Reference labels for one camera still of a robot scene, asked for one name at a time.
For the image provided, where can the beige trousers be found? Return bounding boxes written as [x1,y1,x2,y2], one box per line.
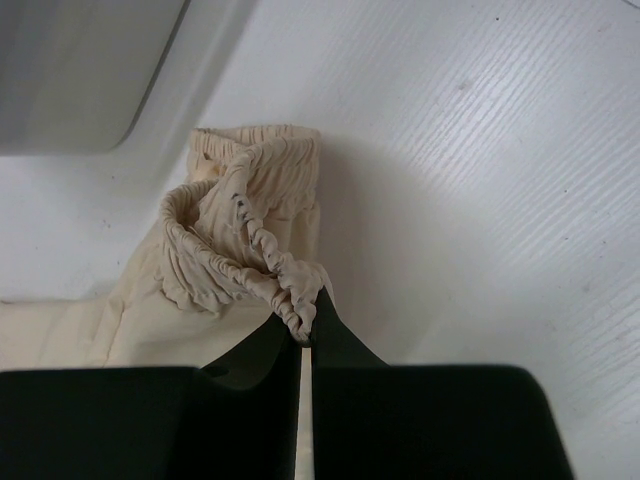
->
[1,125,331,370]

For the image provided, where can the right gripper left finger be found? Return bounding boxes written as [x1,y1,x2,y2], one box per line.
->
[201,314,302,390]

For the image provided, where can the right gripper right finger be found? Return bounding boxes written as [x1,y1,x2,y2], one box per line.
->
[310,287,388,368]

